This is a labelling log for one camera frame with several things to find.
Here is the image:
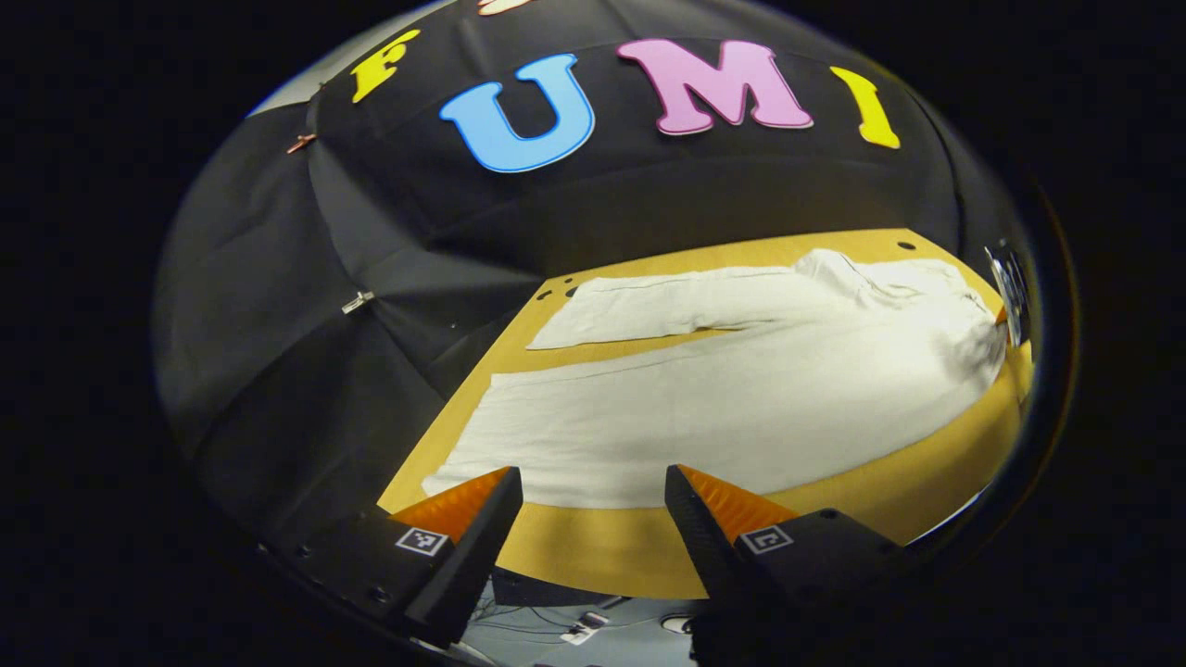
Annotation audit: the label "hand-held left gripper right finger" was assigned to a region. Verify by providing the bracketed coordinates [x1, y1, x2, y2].
[664, 465, 914, 667]

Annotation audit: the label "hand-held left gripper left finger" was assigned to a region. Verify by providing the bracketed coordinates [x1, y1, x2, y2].
[264, 466, 524, 649]

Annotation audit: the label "black backdrop cloth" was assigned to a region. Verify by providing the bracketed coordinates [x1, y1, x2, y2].
[153, 0, 1029, 557]

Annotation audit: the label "white jeans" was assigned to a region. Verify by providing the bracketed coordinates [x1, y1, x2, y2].
[422, 248, 1009, 510]

